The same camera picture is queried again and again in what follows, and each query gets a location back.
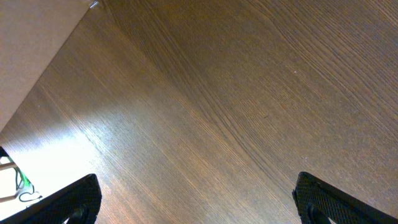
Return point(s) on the black cables beyond table edge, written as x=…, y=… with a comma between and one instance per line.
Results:
x=25, y=190

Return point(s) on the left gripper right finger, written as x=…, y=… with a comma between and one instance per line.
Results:
x=320, y=202

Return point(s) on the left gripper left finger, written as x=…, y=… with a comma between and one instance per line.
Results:
x=78, y=203

